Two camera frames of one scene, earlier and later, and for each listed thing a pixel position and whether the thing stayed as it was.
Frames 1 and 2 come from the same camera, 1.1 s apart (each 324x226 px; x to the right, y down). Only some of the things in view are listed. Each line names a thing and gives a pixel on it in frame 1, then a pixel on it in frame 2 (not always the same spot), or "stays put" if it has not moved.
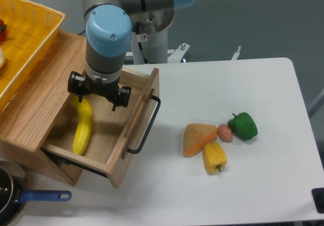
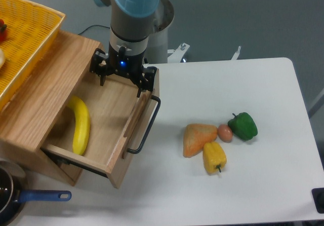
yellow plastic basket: x=31 y=29 stays put
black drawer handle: x=132 y=151 stays put
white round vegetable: x=2 y=58 stays put
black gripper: x=77 y=83 -> x=124 y=63
